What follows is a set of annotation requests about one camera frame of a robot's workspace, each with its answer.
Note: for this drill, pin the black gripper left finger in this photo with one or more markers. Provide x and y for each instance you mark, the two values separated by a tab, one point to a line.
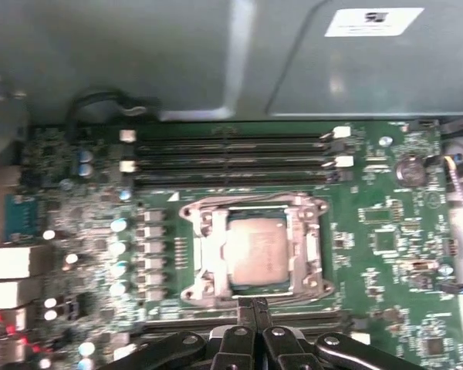
231	354

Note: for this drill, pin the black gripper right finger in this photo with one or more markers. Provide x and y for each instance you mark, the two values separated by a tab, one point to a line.
285	354

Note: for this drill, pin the silver green CPU plate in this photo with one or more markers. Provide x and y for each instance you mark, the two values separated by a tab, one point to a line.
258	250

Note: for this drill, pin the RAM slot black clips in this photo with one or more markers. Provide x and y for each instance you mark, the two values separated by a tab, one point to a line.
231	178
231	148
193	313

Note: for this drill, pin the RAM slot white clips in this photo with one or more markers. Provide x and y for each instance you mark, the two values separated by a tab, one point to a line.
169	327
231	136
231	162

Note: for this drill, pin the CPU socket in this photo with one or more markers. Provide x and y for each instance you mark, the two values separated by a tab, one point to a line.
193	211

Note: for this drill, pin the green motherboard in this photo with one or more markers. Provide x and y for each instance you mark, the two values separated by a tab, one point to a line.
389	270

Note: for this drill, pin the silver coin battery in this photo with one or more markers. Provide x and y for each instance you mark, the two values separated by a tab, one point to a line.
409	171

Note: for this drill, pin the silver rear port block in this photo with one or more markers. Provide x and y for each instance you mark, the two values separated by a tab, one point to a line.
15	262
5	294

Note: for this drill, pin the silver board screw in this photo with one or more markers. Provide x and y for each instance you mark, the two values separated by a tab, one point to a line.
386	140

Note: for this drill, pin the teal rear port block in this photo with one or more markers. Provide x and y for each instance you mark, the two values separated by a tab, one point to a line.
25	217

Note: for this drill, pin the black PC case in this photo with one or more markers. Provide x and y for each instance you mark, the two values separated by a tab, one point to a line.
139	46

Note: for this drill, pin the white case label sticker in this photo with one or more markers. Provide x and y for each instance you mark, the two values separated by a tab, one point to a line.
374	23

